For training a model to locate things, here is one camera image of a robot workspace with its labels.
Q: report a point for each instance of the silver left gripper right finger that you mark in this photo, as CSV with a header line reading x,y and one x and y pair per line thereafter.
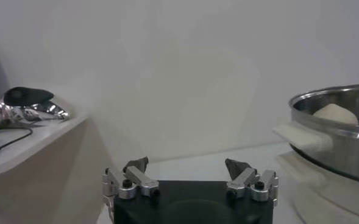
x,y
243,179

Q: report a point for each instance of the white steamed baozi bun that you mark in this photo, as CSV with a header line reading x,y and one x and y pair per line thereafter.
x,y
334,115

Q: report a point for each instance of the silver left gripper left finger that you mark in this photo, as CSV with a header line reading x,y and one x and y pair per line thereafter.
x,y
136,178

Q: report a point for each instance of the cream electric cooker base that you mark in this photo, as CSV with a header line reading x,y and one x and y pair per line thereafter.
x,y
334,201

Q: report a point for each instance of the chrome device with black top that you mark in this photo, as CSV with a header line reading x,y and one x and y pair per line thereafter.
x,y
23,95

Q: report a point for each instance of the stainless steel steamer basket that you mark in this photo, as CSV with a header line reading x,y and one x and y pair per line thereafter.
x,y
334,146

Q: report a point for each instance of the white side table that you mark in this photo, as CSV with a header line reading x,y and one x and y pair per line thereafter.
x,y
45,137

